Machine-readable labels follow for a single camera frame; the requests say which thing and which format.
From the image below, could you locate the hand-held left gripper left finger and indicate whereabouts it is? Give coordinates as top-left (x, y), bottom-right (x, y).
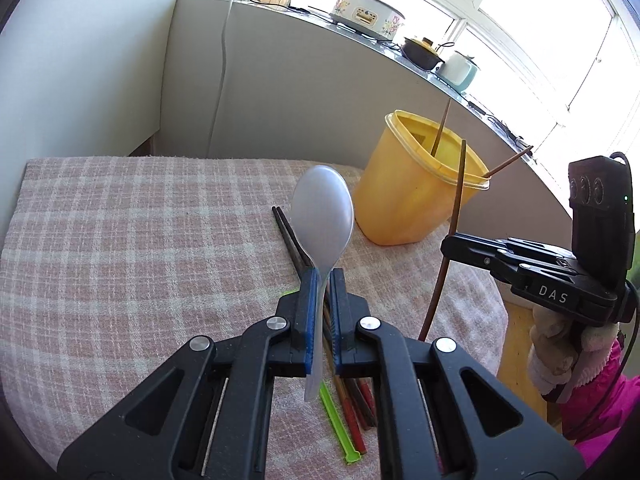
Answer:
top-left (57, 268), bottom-right (321, 480)

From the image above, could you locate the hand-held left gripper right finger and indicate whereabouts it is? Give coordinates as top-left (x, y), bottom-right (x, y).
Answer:
top-left (327, 267), bottom-right (586, 480)

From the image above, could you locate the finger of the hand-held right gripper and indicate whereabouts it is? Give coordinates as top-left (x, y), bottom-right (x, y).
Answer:
top-left (492, 261), bottom-right (579, 289)
top-left (441, 233), bottom-right (577, 269)

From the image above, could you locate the brown wooden chopstick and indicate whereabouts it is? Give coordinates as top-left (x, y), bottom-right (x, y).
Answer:
top-left (431, 98), bottom-right (452, 159)
top-left (483, 145), bottom-right (535, 179)
top-left (418, 139), bottom-right (468, 342)

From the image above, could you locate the dark chopstick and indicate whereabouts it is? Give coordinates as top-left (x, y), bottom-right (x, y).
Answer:
top-left (277, 204), bottom-right (315, 277)
top-left (271, 205), bottom-right (310, 281)

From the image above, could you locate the yellow plastic container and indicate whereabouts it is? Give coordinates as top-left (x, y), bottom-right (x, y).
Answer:
top-left (352, 109), bottom-right (491, 247)

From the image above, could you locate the white plastic spoon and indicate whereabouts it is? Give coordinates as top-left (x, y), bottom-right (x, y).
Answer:
top-left (291, 164), bottom-right (356, 403)

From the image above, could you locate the reddish brown chopstick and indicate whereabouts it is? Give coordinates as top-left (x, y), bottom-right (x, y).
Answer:
top-left (327, 330), bottom-right (377, 431)
top-left (322, 305), bottom-right (367, 457)

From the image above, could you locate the person's right hand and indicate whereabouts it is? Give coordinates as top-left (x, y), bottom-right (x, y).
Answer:
top-left (527, 304), bottom-right (622, 403)

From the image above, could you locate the green plastic stick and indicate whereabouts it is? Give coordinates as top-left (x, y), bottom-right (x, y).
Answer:
top-left (282, 290), bottom-right (363, 465)

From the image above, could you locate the light blue pot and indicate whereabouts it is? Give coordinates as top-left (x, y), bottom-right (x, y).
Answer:
top-left (436, 50), bottom-right (482, 93)

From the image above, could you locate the pink checked cloth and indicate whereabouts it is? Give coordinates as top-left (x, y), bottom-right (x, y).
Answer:
top-left (0, 156), bottom-right (508, 480)

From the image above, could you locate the black pot with yellow lid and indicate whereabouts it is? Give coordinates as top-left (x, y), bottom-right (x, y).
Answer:
top-left (401, 36), bottom-right (446, 72)

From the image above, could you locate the white floral electric cooker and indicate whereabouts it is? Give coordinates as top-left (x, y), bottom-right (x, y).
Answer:
top-left (329, 0), bottom-right (407, 41)

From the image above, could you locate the grey windowsill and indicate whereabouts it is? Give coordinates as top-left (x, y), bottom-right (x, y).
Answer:
top-left (185, 0), bottom-right (573, 211)

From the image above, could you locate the white cabinet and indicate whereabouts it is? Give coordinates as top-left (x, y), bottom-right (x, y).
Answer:
top-left (0, 0), bottom-right (197, 241)

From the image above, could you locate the white cable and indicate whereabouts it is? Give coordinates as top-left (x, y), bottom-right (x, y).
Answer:
top-left (207, 0), bottom-right (236, 158)

